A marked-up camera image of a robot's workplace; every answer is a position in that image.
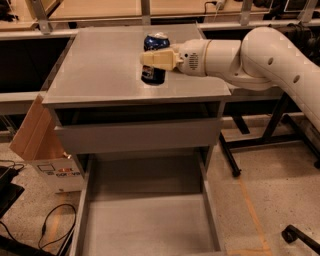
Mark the black side table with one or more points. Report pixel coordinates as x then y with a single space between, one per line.
267 138

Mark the grey drawer cabinet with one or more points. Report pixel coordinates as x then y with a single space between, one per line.
99 83

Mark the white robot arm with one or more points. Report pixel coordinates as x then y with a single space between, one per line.
263 59

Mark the black chair caster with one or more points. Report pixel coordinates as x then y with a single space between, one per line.
290 234

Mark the grey top drawer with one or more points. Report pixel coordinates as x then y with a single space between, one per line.
139 136

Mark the cardboard box with label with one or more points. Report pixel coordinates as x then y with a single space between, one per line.
38 145

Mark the black case at left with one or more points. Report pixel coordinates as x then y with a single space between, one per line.
9 192

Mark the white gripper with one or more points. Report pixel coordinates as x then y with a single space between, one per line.
191 59

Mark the black device on table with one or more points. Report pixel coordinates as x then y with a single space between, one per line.
303 38

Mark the blue pepsi can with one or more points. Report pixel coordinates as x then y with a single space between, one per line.
151 75

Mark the open grey middle drawer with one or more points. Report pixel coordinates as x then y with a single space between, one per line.
147 207

